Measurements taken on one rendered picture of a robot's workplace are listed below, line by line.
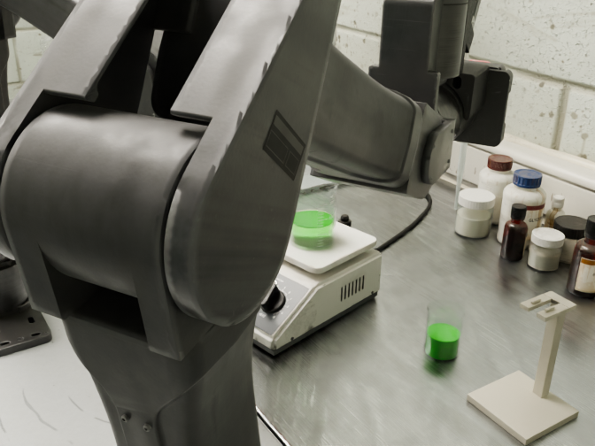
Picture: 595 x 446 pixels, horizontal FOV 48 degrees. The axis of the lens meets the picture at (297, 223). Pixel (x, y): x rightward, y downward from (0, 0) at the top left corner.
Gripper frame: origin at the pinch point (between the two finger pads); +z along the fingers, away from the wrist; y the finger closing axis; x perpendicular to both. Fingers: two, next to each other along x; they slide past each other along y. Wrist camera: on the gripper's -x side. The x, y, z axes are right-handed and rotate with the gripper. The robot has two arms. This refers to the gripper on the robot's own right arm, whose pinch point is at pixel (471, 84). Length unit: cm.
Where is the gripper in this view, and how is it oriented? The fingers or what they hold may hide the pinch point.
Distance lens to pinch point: 69.6
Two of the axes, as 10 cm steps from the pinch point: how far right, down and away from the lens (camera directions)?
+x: -0.3, 9.2, 4.0
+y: -8.9, -2.1, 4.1
